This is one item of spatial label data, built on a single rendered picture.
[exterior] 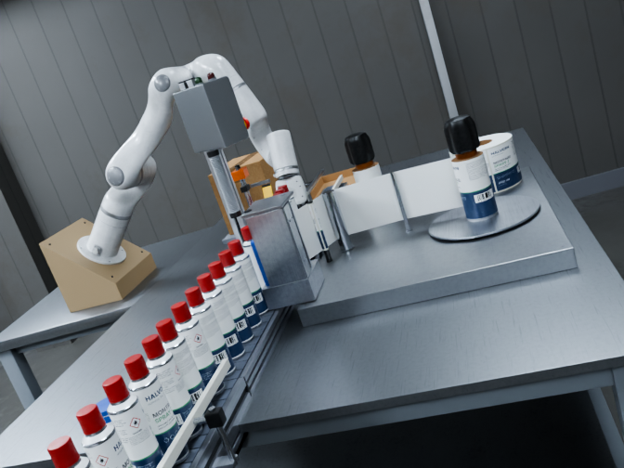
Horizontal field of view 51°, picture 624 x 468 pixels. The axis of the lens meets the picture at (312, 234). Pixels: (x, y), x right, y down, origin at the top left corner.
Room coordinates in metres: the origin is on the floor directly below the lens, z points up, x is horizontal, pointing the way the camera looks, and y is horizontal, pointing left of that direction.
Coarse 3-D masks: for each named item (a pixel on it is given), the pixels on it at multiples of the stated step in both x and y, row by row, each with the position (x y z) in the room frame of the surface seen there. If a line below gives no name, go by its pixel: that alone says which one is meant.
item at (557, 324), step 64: (192, 256) 2.66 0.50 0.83; (576, 256) 1.42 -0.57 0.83; (128, 320) 2.09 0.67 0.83; (384, 320) 1.43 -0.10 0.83; (448, 320) 1.32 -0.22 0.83; (512, 320) 1.23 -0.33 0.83; (576, 320) 1.14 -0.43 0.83; (64, 384) 1.71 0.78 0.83; (128, 384) 1.56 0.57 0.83; (320, 384) 1.23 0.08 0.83; (384, 384) 1.15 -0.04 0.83; (448, 384) 1.07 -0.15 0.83; (512, 384) 1.03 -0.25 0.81; (0, 448) 1.44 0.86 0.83
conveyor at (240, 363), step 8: (272, 312) 1.59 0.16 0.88; (264, 320) 1.55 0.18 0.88; (256, 328) 1.52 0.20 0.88; (264, 328) 1.50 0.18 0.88; (256, 336) 1.47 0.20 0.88; (248, 344) 1.44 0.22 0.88; (256, 344) 1.43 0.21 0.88; (248, 352) 1.40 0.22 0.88; (240, 360) 1.36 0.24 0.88; (248, 360) 1.36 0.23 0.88; (240, 368) 1.33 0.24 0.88; (232, 376) 1.30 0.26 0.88
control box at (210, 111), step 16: (224, 80) 1.95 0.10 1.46; (176, 96) 2.02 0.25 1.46; (192, 96) 1.96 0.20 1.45; (208, 96) 1.91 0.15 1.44; (224, 96) 1.94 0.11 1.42; (192, 112) 1.98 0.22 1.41; (208, 112) 1.92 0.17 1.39; (224, 112) 1.93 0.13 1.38; (240, 112) 1.97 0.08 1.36; (192, 128) 2.01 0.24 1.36; (208, 128) 1.94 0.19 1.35; (224, 128) 1.92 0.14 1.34; (240, 128) 1.95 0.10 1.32; (192, 144) 2.03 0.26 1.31; (208, 144) 1.97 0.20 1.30; (224, 144) 1.91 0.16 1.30
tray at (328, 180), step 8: (352, 168) 3.17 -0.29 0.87; (328, 176) 3.21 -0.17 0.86; (336, 176) 3.20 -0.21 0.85; (344, 176) 3.19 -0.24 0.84; (352, 176) 3.14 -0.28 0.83; (320, 184) 3.15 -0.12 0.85; (328, 184) 3.16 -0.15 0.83; (312, 192) 2.96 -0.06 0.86; (320, 192) 3.03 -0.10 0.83; (312, 200) 2.93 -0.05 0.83
